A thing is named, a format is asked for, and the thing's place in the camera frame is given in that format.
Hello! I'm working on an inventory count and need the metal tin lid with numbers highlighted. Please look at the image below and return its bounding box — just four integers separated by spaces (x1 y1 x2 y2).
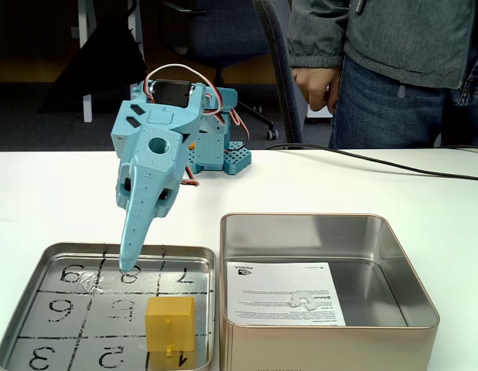
0 242 217 371

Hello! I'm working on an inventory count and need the black triangular panel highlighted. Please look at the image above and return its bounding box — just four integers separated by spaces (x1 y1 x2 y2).
38 29 148 114

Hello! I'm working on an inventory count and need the square metal tin box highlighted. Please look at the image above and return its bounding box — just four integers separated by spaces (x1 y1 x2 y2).
219 211 441 371

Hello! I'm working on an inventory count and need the person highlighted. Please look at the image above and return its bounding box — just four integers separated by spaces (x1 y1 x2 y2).
287 0 478 150

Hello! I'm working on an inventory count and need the dark blue office chair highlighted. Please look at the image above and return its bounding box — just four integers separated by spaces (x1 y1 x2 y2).
157 0 279 141

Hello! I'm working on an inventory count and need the grey fabric office chair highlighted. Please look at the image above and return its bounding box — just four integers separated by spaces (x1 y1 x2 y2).
252 0 306 145

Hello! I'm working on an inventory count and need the black cable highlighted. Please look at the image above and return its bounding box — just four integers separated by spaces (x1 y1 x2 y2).
265 143 478 182

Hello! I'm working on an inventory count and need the red white servo cable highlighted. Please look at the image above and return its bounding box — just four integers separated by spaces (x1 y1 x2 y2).
143 63 221 117

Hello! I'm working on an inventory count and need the white printed paper sheet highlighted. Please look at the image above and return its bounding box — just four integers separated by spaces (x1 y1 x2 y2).
226 261 347 327

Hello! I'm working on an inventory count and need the person's hand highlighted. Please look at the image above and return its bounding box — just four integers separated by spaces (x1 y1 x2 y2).
292 66 341 114

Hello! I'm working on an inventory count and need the small clear plastic piece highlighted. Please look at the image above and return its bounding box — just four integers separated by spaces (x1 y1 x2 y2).
73 271 105 294

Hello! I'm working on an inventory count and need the yellow block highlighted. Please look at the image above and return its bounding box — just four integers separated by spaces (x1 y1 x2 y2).
145 296 196 356

